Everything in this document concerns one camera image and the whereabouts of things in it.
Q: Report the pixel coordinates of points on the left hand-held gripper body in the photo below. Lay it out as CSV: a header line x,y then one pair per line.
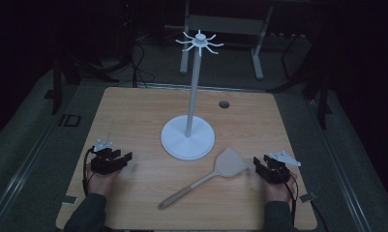
x,y
104,164

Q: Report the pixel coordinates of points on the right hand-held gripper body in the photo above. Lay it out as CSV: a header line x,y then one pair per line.
x,y
276,172

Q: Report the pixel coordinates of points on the grey spatula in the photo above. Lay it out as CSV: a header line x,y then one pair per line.
x,y
227,164

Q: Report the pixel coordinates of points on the white utensil stand with hooks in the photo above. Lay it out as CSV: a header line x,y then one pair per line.
x,y
188,141

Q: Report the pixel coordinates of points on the person's left hand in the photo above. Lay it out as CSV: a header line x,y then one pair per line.
x,y
101,183

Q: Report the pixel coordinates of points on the person's right hand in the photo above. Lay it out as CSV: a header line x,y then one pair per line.
x,y
277,192

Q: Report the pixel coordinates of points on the grey tape piece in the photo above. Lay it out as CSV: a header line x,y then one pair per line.
x,y
69,200
307,197

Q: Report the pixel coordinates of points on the dark metal stand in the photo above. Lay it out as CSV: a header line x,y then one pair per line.
x,y
56,83
322,96

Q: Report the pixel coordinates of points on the white metal table frame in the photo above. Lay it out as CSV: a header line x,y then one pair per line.
x,y
227,25

